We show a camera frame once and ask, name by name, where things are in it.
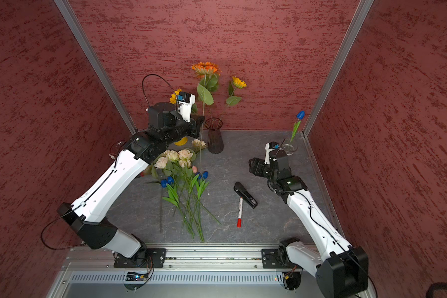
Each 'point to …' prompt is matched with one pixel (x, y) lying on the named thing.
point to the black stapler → (243, 192)
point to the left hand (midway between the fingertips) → (202, 121)
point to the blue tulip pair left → (169, 180)
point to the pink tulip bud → (194, 169)
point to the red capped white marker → (239, 221)
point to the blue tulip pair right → (205, 175)
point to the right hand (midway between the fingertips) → (254, 166)
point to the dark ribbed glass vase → (215, 143)
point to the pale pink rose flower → (185, 154)
